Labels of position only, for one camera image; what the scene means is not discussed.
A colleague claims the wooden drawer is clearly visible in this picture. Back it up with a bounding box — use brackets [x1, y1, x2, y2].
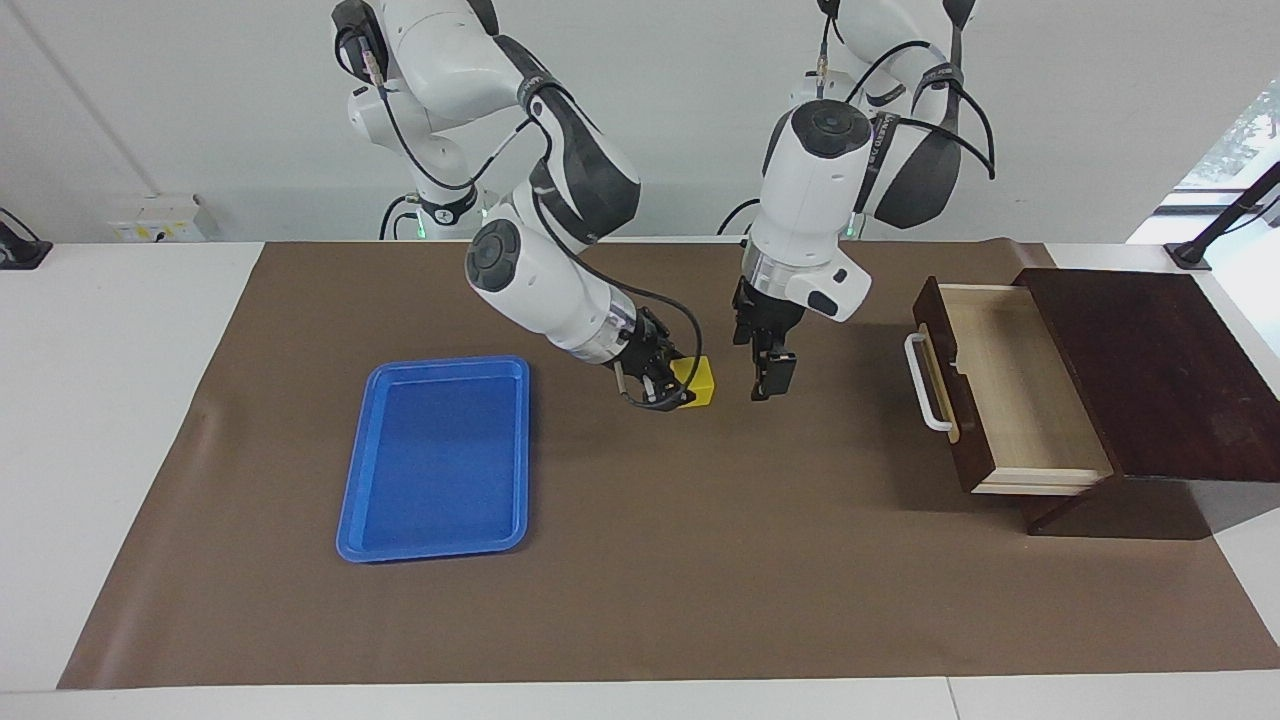
[905, 277, 1115, 497]

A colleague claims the blue plastic tray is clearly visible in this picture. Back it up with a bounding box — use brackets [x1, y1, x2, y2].
[335, 355, 531, 564]

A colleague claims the black angled clamp stand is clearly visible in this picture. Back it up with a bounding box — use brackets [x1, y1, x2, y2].
[1164, 160, 1280, 272]

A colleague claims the white drawer handle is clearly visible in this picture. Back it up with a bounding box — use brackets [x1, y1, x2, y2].
[904, 325, 956, 433]

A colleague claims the black table clamp mount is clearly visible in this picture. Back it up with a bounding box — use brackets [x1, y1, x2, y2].
[0, 207, 54, 270]

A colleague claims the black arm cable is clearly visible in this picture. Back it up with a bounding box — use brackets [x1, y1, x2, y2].
[818, 38, 997, 183]
[340, 25, 705, 413]

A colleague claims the dark wooden cabinet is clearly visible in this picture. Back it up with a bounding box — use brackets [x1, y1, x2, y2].
[1012, 267, 1280, 537]

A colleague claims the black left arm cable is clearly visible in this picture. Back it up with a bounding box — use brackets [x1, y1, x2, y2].
[818, 38, 997, 183]

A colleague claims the white wall socket box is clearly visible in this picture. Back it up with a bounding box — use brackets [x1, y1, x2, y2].
[108, 194, 217, 244]

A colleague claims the yellow block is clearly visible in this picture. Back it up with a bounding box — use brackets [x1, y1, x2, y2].
[670, 355, 717, 409]

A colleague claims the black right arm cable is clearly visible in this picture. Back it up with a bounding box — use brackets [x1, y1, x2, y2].
[340, 25, 705, 413]

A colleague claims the brown table mat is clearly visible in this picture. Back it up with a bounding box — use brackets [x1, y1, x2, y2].
[57, 238, 1280, 691]

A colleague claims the window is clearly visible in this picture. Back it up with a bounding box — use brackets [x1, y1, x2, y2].
[1128, 82, 1280, 246]

